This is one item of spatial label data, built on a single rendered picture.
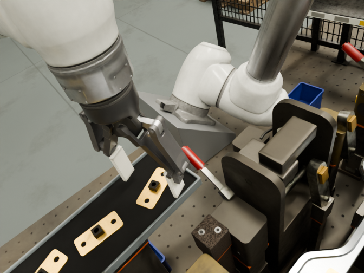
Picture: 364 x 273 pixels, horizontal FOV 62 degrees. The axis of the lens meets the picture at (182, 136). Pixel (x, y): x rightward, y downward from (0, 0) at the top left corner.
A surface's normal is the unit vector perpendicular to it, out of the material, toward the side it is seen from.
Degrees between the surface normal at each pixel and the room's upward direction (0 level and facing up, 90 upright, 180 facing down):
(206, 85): 56
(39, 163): 0
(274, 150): 0
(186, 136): 90
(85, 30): 96
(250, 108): 89
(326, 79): 0
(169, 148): 73
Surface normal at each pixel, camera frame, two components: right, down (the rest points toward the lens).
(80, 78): 0.07, 0.72
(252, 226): -0.22, -0.67
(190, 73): -0.48, 0.09
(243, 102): -0.50, 0.67
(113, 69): 0.77, 0.33
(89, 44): 0.56, 0.65
